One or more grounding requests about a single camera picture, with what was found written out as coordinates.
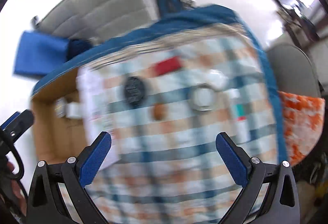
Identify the small printed box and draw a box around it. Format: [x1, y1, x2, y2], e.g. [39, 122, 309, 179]
[55, 98, 66, 119]

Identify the white tube with teal label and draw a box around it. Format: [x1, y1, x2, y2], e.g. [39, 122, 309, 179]
[229, 89, 251, 145]

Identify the grey chair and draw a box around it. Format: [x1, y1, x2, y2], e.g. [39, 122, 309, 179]
[266, 43, 322, 99]

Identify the person's left hand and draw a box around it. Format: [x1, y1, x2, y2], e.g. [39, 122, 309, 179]
[0, 160, 27, 215]

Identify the dark blue bundle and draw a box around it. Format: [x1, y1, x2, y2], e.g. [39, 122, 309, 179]
[68, 38, 93, 61]

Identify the white paper sheet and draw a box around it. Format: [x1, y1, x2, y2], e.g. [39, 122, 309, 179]
[77, 69, 121, 166]

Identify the small brown object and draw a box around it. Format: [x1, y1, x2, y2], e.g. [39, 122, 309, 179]
[153, 103, 166, 121]

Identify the grey sofa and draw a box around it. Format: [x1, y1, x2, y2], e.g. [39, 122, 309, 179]
[33, 0, 160, 45]

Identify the red flat object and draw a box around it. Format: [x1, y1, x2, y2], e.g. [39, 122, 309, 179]
[155, 57, 180, 76]

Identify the plaid cloth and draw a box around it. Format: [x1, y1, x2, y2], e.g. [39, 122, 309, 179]
[77, 23, 282, 224]

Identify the clear glass with metal rim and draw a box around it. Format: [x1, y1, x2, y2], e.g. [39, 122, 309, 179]
[188, 83, 218, 112]

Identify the orange and white cushion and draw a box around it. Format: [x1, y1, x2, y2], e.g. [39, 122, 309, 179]
[277, 91, 326, 167]

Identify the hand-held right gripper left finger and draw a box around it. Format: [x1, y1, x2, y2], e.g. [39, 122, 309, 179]
[26, 131, 113, 224]

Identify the black metal frame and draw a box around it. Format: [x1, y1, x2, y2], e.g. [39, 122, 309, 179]
[264, 0, 321, 43]

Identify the cardboard box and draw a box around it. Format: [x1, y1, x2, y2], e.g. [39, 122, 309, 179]
[31, 69, 90, 166]

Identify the white round container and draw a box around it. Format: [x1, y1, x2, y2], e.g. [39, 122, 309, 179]
[207, 70, 229, 91]

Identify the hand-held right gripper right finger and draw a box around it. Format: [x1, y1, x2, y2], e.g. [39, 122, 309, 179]
[216, 132, 301, 224]

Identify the white small box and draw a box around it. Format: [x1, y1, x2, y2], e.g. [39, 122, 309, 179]
[65, 102, 83, 120]

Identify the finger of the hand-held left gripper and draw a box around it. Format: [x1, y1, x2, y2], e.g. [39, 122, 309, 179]
[0, 109, 35, 138]

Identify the black round lid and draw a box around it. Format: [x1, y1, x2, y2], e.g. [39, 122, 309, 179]
[124, 76, 145, 105]

